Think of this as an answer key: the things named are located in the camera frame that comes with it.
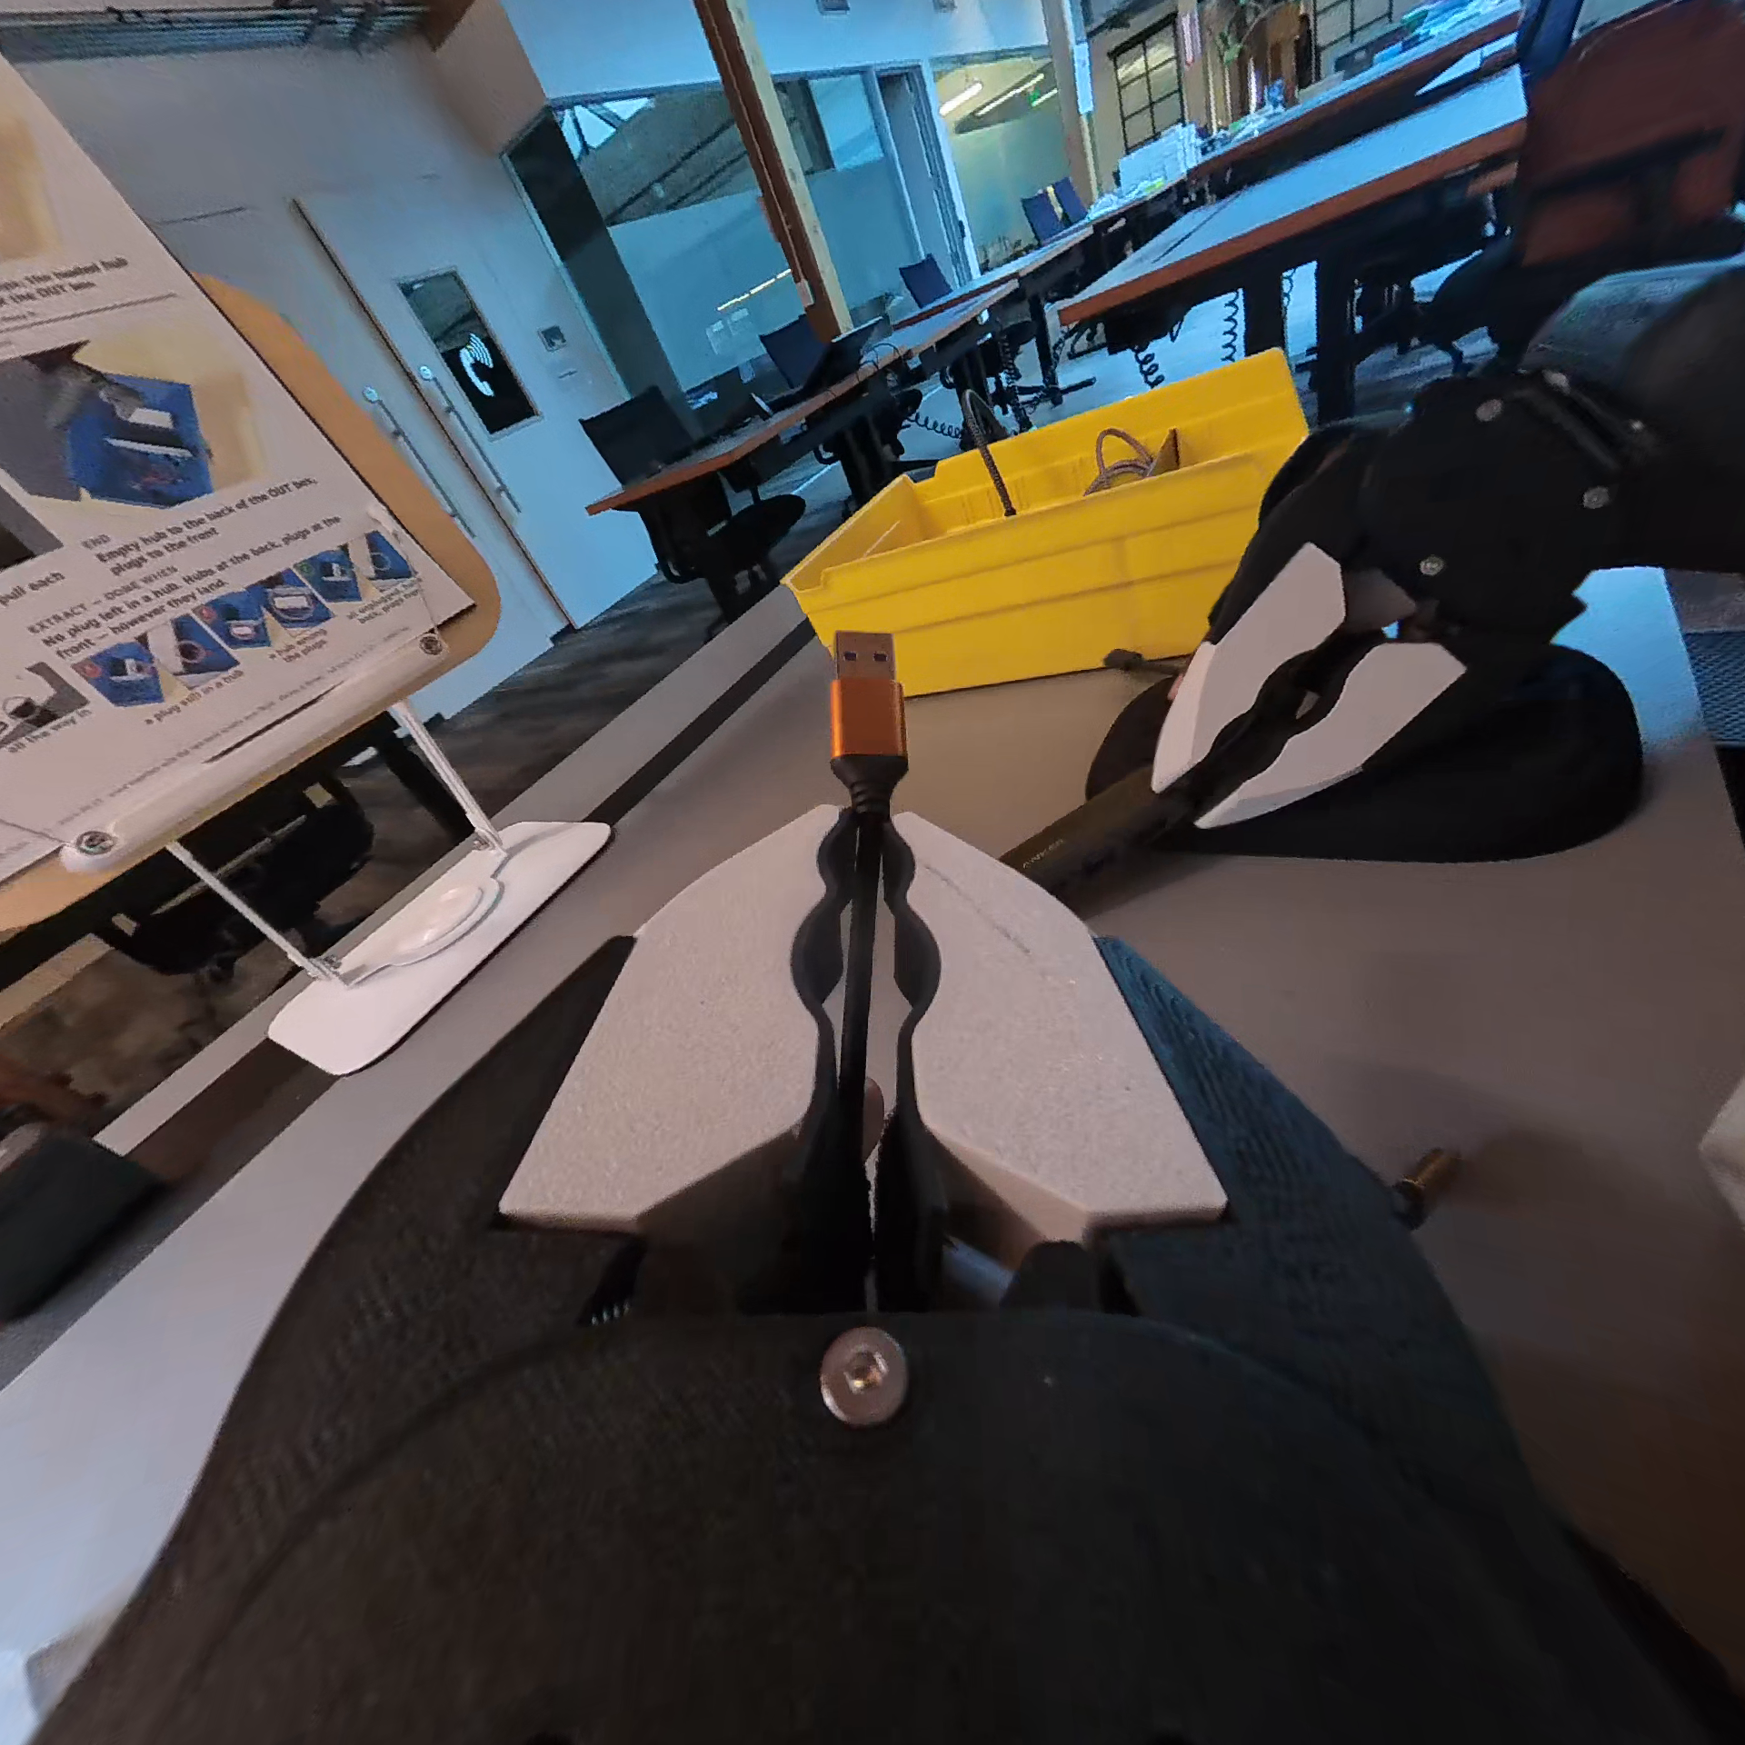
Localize brown office chair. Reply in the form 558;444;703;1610
1417;0;1745;378

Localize black office chair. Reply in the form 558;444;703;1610
579;385;809;616

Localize black round mat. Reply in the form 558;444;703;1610
1086;640;1649;862

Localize instruction sign board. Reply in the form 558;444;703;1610
0;55;503;940

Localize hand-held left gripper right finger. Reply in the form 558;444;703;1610
876;812;1232;1312

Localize wooden pillar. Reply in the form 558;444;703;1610
694;0;853;346

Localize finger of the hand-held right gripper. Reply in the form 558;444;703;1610
1194;637;1471;833
1149;541;1417;807

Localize black phone icon panel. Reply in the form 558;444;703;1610
399;268;543;438

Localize grey usb hub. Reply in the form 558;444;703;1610
1001;765;1236;906

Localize yellow plastic bin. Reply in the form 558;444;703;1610
783;350;1314;699

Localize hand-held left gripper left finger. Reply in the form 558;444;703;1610
494;806;876;1312

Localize black cable with orange plug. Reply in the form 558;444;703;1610
783;627;912;1312

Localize black braided cable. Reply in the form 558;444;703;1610
957;389;1023;521

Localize long wood-edged desk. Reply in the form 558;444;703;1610
1056;62;1536;429
1184;0;1527;193
586;225;1108;622

